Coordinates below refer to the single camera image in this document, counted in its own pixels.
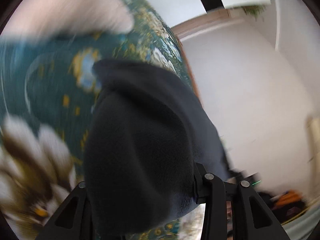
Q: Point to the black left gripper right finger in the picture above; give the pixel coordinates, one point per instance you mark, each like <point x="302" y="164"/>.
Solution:
<point x="251" y="217"/>

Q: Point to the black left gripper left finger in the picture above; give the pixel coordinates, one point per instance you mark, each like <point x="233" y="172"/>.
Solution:
<point x="72" y="220"/>

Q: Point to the dark grey fleece garment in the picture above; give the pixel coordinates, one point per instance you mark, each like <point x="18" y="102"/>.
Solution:
<point x="147" y="131"/>

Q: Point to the orange and black clothes pile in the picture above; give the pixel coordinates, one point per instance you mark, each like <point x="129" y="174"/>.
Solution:
<point x="285" y="207"/>

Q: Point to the white air conditioner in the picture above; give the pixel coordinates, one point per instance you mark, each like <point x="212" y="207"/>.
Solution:
<point x="313" y="130"/>

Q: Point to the teal floral bed blanket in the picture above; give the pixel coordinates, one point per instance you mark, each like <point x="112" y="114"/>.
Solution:
<point x="48" y="94"/>

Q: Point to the green plant on wardrobe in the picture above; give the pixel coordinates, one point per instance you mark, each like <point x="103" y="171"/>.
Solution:
<point x="254" y="10"/>

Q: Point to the white fluffy garment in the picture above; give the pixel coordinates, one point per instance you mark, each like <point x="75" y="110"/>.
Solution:
<point x="39" y="20"/>

